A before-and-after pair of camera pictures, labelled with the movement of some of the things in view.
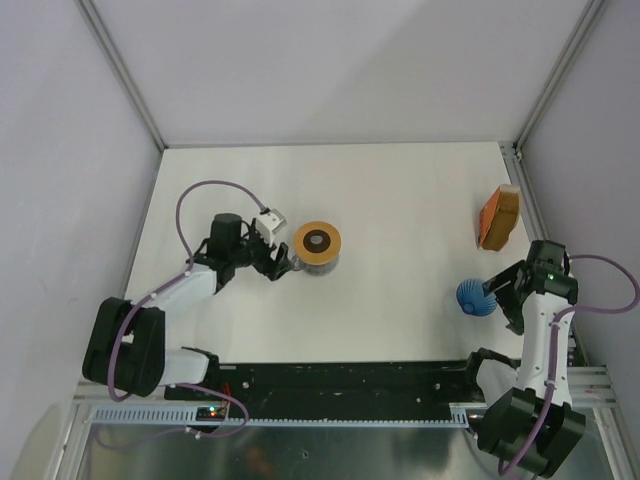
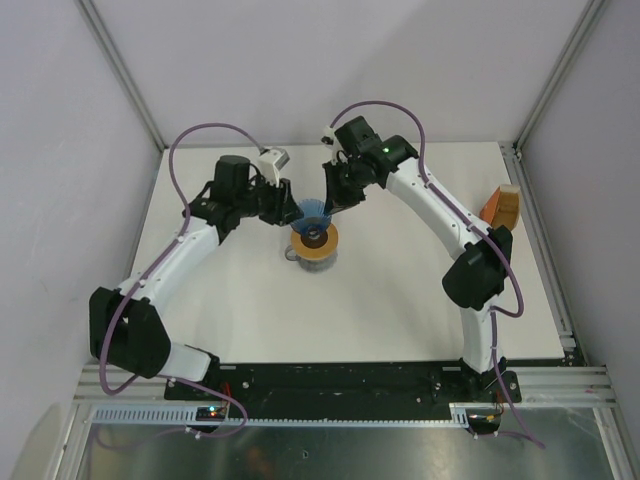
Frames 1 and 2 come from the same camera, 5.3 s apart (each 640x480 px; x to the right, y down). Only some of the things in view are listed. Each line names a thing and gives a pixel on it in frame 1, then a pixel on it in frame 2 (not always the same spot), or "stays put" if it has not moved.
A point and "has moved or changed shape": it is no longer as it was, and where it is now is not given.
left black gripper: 281,264 to 284,209
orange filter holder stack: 498,217 stays put
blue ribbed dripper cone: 471,299 has moved or changed shape
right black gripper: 501,279 to 338,199
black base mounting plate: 341,391 stays put
